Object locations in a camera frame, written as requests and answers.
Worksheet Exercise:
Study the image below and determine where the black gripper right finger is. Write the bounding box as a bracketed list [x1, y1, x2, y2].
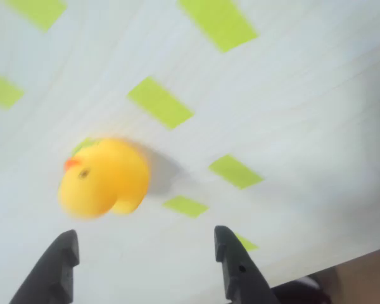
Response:
[213, 225, 279, 304]

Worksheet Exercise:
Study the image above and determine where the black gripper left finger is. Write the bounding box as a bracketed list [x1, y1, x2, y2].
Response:
[8, 229, 80, 304]

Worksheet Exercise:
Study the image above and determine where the yellow rubber duck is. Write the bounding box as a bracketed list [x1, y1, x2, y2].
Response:
[57, 137, 151, 221]

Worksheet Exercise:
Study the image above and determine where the yellow tape strip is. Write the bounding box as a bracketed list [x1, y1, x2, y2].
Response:
[4, 0, 68, 33]
[176, 0, 260, 54]
[125, 75, 196, 131]
[161, 195, 210, 219]
[208, 154, 265, 191]
[236, 233, 260, 253]
[0, 70, 25, 111]

